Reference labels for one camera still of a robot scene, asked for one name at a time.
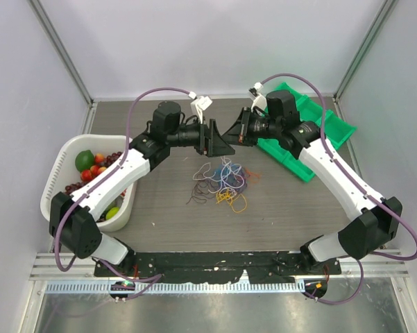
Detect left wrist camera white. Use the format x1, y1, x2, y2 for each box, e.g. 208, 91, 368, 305
188, 92, 212, 123

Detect orange cable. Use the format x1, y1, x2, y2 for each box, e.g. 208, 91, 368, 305
243, 166, 262, 182

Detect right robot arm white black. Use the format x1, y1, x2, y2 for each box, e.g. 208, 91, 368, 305
222, 87, 402, 274

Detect green lime fruit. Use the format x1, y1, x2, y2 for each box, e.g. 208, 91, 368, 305
74, 150, 94, 172

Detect small peach fruits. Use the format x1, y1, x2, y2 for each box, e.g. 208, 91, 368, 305
80, 153, 106, 182

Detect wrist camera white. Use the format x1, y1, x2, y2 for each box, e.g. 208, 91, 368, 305
248, 82, 267, 114
188, 92, 212, 123

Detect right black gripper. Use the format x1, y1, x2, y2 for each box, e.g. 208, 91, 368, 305
223, 108, 282, 147

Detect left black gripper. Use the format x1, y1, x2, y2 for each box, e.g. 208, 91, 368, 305
167, 116, 234, 157

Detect white plastic fruit basket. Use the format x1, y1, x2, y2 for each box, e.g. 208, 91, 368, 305
40, 134, 137, 232

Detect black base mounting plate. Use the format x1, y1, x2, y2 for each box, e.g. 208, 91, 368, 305
113, 251, 341, 284

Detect white slotted cable duct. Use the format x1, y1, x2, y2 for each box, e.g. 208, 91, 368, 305
45, 279, 305, 295

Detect brown cable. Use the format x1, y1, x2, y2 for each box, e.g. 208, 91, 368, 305
185, 178, 216, 206

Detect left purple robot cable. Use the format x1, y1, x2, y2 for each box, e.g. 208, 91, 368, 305
51, 86, 195, 272

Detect yellow green small fruit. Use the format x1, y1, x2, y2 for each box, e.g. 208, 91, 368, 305
105, 207, 120, 221

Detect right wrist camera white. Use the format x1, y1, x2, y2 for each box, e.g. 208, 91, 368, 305
248, 82, 267, 114

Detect green compartment bin tray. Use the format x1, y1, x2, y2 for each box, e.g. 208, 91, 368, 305
257, 82, 357, 182

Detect red grape bunch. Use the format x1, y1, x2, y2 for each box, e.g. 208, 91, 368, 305
64, 182, 87, 195

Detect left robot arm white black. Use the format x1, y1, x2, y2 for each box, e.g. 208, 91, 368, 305
49, 96, 235, 277

